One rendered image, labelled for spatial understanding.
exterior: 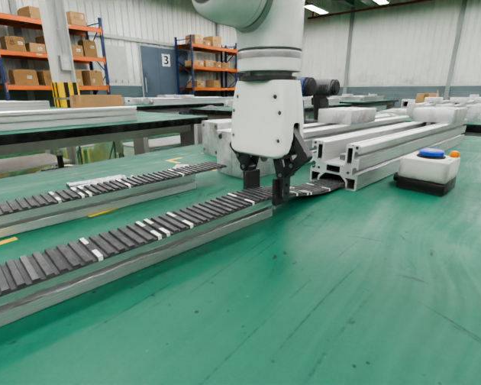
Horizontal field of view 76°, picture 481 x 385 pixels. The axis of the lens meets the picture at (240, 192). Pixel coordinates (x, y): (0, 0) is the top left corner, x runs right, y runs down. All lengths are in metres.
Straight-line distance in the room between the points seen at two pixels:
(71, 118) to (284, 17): 1.62
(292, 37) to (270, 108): 0.09
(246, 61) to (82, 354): 0.34
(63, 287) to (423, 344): 0.30
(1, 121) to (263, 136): 1.52
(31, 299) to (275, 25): 0.37
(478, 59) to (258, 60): 15.20
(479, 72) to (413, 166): 14.89
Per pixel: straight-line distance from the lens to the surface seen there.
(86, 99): 2.48
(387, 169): 0.72
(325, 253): 0.37
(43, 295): 0.33
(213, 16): 0.37
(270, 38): 0.40
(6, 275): 0.33
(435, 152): 0.66
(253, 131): 0.42
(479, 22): 15.70
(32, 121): 1.86
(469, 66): 15.54
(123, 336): 0.27
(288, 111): 0.40
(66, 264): 0.31
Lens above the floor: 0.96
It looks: 18 degrees down
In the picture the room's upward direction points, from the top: straight up
